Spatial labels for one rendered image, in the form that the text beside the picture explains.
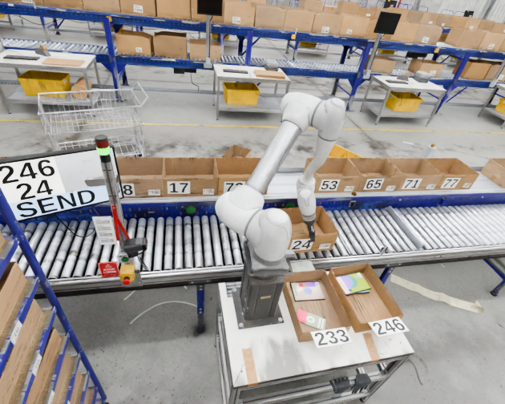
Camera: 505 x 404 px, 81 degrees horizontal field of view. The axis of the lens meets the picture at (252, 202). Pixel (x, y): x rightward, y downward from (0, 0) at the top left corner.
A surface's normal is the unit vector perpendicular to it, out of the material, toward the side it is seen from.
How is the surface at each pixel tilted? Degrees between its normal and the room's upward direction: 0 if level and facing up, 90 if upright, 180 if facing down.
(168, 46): 89
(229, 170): 89
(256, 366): 0
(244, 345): 0
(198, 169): 89
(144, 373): 0
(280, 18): 90
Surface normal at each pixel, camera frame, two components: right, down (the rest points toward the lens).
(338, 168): 0.18, 0.62
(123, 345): 0.11, -0.78
